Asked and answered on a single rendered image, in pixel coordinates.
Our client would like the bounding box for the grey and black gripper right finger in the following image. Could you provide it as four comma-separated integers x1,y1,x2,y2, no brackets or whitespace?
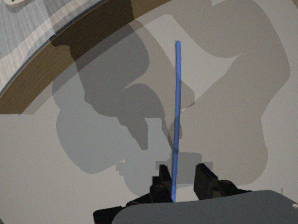
193,163,251,200

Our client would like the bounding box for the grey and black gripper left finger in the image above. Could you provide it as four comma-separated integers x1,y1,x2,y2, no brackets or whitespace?
93,165,173,224

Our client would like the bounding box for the blue cable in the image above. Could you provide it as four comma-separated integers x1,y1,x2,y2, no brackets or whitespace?
171,41,181,202

